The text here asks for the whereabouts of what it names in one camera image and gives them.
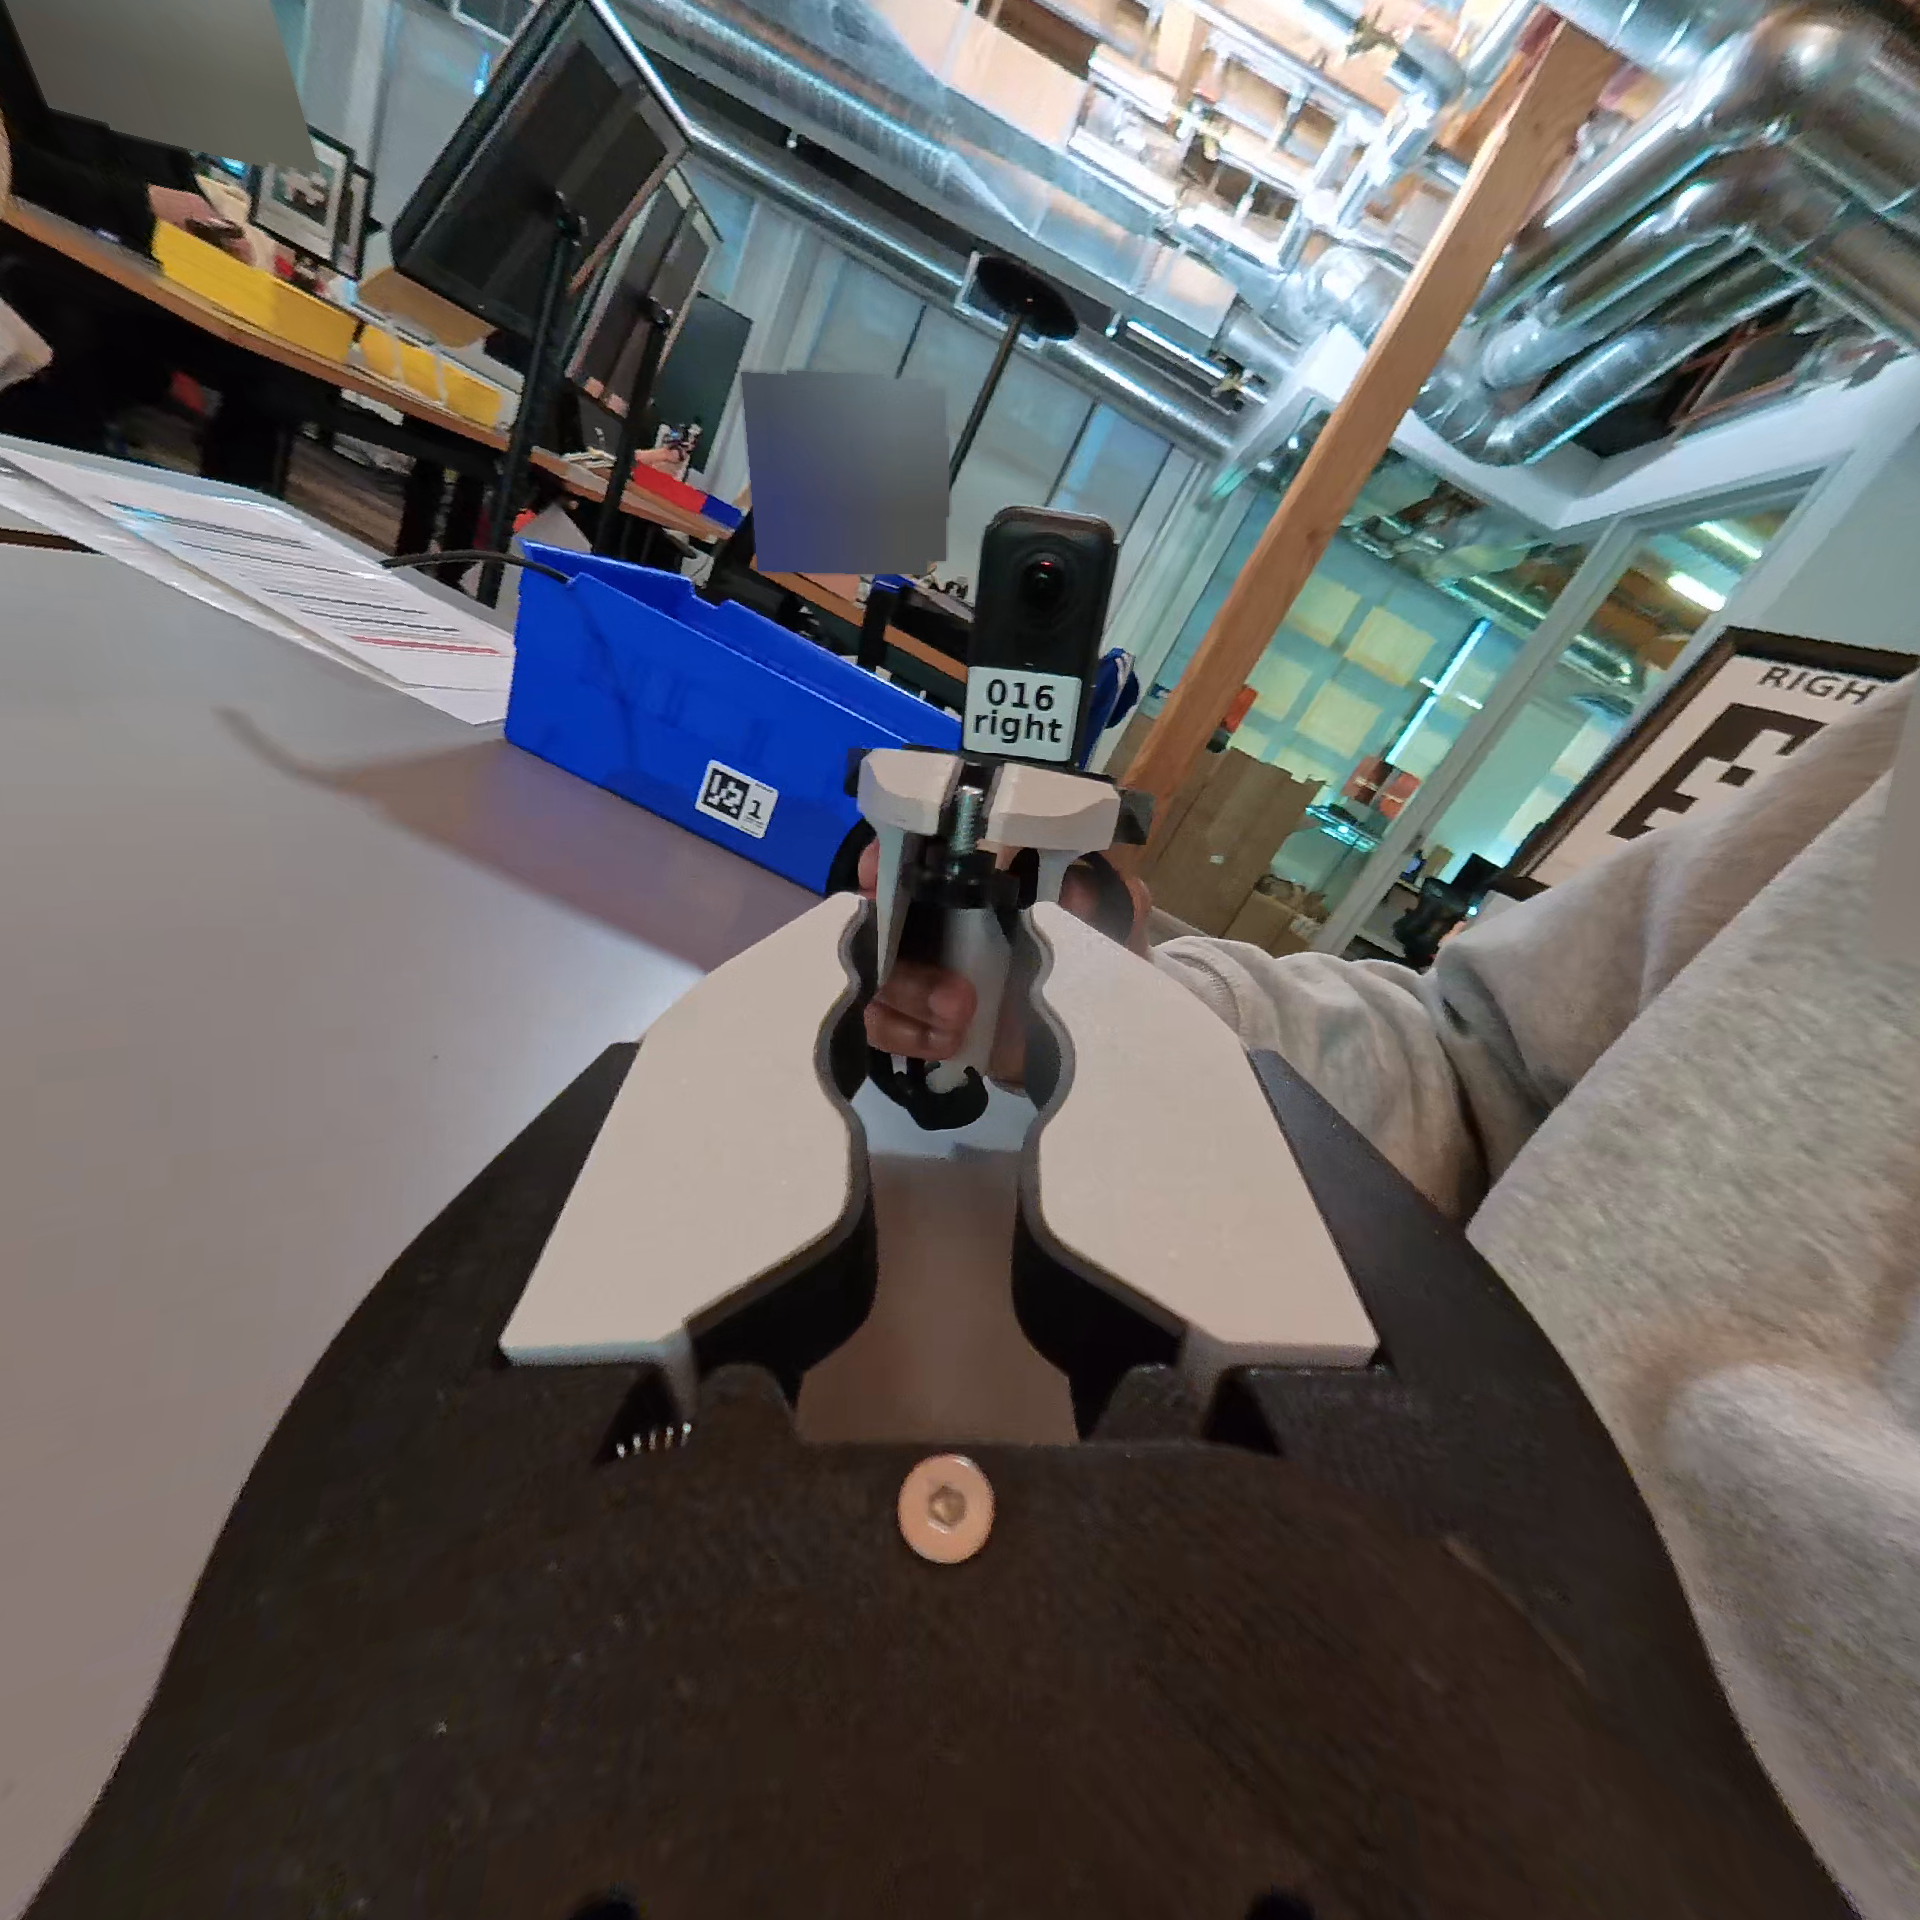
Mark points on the person's right forearm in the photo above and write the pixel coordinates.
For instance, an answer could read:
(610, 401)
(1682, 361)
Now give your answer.
(1320, 1037)

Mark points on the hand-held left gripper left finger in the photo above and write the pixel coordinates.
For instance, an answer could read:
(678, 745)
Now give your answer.
(692, 1171)

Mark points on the large framed marker poster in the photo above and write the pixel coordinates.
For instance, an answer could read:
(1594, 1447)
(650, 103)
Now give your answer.
(1695, 780)

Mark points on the wooden support post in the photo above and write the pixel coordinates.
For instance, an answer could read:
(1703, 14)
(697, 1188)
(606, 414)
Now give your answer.
(1350, 452)

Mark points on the black round lamp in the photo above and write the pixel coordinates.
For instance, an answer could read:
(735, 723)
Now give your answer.
(1020, 294)

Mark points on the large yellow plastic bin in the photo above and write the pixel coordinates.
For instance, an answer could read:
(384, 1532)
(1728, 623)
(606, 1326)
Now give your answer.
(254, 294)

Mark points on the cardboard box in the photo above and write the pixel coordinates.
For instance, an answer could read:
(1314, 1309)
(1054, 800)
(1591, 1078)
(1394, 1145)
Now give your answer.
(428, 301)

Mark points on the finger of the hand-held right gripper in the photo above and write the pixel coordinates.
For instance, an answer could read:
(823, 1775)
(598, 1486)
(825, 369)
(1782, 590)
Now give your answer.
(1060, 811)
(908, 791)

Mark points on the silver ventilation duct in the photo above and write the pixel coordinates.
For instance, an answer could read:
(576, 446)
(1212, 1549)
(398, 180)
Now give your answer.
(932, 149)

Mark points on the printed paper sheet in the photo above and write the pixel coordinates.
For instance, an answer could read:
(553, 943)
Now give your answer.
(270, 571)

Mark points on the person's right hand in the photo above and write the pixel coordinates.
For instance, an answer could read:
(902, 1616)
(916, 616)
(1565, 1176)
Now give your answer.
(921, 1004)

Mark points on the black monitor on stand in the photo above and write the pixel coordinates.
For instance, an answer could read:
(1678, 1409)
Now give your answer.
(524, 166)

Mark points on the black knob thumbscrew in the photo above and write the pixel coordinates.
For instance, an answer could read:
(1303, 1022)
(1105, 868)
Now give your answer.
(968, 819)

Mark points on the row of small yellow bins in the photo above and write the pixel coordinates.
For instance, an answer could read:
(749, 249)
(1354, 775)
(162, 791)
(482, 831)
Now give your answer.
(465, 393)

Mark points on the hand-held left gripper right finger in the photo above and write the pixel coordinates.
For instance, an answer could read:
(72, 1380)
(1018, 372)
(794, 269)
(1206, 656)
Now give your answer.
(1201, 1185)

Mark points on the small framed marker poster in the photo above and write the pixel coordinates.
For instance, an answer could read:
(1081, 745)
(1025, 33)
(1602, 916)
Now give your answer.
(316, 203)

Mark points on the blue tagged plastic bin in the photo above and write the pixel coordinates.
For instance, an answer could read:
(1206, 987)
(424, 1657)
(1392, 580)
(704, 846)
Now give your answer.
(674, 705)

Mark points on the silver pipe bundle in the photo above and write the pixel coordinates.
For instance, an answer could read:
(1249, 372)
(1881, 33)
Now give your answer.
(1695, 224)

